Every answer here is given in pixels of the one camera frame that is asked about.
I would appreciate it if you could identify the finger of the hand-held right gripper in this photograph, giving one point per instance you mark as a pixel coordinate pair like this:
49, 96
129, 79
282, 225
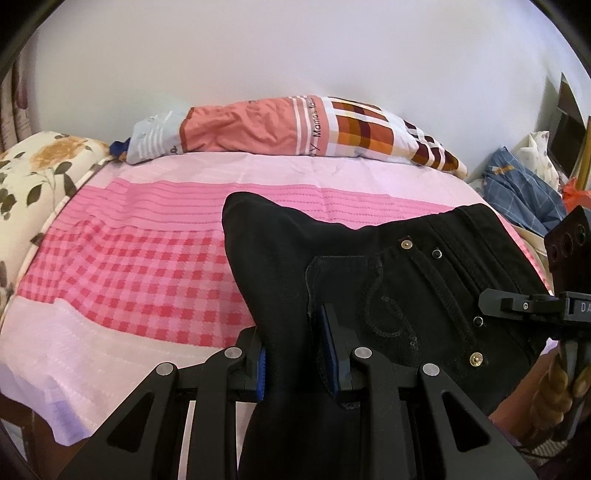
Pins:
517, 304

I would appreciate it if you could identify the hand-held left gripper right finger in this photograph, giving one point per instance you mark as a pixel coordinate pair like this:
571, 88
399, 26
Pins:
328, 350

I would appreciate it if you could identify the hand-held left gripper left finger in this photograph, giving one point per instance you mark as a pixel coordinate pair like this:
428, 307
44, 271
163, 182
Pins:
261, 374

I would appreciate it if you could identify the black pants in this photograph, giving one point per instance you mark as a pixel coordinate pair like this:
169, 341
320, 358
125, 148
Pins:
369, 258

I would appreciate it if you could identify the person's right hand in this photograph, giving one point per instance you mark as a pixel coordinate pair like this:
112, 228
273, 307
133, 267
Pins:
551, 392

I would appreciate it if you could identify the orange plastic bag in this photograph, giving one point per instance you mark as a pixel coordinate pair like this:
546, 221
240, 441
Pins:
577, 194

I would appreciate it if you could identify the blue checked cloth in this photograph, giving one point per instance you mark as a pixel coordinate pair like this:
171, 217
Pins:
521, 189

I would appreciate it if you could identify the white patterned cloth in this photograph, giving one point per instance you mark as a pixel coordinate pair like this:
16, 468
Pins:
538, 152

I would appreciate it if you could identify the dark framed panel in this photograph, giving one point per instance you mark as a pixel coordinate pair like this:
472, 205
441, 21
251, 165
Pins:
565, 134

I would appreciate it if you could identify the pink checked bed sheet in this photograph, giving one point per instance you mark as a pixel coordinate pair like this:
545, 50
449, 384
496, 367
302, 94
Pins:
138, 254

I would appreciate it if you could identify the pink plaid pillow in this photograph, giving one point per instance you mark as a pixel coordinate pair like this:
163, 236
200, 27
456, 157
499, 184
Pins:
258, 124

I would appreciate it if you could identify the dark blue cloth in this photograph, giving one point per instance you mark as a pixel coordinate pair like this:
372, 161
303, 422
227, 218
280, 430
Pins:
120, 150

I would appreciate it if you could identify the cream floral pillow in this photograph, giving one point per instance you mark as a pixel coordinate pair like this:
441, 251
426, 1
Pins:
41, 170

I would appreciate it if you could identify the wooden bed frame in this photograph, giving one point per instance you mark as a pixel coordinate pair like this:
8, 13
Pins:
27, 429

